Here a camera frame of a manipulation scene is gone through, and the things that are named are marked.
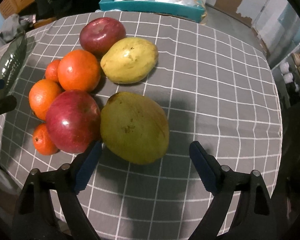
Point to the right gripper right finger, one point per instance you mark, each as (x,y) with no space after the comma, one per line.
(254,216)

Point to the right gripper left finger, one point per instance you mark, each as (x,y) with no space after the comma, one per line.
(34,216)

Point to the medium orange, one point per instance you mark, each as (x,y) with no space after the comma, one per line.
(41,95)

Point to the small tangerine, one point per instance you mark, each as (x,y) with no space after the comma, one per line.
(51,72)
(42,142)

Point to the large red apple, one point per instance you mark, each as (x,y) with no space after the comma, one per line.
(73,121)

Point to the large orange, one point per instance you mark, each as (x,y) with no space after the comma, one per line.
(80,70)

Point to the dark red apple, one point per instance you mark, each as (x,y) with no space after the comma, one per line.
(98,36)

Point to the large green mango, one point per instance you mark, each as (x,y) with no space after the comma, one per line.
(135,128)

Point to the dark green glass plate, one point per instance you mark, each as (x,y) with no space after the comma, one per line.
(11,62)

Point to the grey clothes pile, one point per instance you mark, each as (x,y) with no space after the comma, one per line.
(15,25)

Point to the shoe rack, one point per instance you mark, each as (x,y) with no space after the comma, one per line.
(286,75)

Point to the teal cardboard box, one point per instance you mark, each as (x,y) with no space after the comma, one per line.
(194,14)

